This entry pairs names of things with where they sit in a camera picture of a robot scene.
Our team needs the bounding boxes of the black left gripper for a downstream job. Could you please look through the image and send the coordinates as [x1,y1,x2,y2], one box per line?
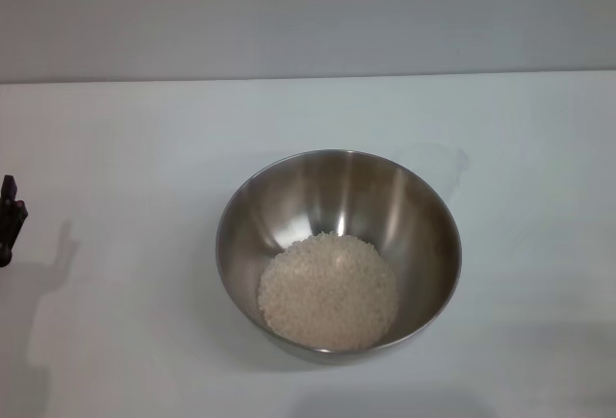
[0,173,30,269]

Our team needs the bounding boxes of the white rice grains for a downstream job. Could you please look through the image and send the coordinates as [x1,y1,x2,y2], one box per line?
[256,230,401,349]

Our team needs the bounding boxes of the stainless steel mixing bowl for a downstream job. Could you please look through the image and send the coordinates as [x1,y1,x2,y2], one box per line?
[215,148,464,367]

